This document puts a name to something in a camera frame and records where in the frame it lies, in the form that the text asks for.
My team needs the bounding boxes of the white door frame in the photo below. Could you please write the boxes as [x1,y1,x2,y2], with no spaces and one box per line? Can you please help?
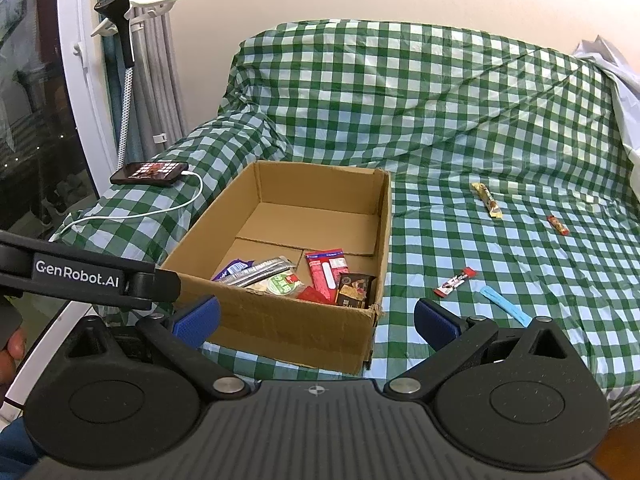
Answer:
[0,0,122,413]

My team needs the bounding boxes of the red packet with white label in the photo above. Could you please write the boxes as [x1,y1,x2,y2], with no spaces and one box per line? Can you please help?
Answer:
[304,248,346,305]

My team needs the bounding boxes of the black handheld garment steamer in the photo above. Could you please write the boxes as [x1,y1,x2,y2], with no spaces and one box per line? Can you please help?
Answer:
[94,0,139,172]

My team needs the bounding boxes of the black smartphone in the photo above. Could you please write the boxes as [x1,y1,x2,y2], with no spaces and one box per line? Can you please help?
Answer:
[109,161,190,188]

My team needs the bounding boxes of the yellow snack bar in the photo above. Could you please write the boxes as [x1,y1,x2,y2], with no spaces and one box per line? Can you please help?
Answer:
[471,182,504,222]

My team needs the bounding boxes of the silver snack bar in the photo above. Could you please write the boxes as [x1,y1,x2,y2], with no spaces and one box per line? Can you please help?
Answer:
[220,256,299,289]

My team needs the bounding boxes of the green checked sofa cover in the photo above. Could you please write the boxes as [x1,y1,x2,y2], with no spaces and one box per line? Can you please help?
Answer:
[50,20,640,402]

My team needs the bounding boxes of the cardboard box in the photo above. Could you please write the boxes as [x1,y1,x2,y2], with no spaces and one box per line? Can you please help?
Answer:
[161,160,392,376]

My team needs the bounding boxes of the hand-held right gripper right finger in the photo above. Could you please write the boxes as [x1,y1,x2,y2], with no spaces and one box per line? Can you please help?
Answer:
[384,298,575,400]

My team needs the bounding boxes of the purple snack bar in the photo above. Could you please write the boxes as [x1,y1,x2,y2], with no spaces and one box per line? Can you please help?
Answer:
[211,259,254,284]

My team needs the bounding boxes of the person's blue trousers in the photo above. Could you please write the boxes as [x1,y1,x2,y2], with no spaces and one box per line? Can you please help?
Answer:
[0,417,49,480]

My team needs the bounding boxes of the white plastic hanger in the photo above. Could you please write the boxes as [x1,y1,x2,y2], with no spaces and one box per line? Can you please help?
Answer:
[90,0,189,39]

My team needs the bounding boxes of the white charging cable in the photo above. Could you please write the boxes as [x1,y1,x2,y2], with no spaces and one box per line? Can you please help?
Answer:
[62,169,204,234]

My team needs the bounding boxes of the dark brown snack packet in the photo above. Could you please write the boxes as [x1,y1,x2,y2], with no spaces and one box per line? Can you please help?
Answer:
[334,272,377,310]

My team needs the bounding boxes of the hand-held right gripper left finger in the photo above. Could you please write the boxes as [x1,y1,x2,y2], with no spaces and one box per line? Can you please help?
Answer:
[65,295,253,402]

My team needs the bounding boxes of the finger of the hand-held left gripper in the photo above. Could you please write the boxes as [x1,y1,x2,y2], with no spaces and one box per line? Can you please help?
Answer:
[150,269,182,307]

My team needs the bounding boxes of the light blue snack stick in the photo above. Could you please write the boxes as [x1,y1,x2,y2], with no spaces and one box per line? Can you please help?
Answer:
[479,285,534,328]

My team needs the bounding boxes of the red white black snack bar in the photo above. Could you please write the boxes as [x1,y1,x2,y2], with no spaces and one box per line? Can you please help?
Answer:
[434,267,477,300]

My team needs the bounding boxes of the round green snack packet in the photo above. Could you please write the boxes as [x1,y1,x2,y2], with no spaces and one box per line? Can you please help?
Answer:
[247,272,307,297]

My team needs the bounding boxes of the person's left hand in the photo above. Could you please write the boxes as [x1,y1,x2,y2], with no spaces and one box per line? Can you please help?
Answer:
[0,331,27,397]

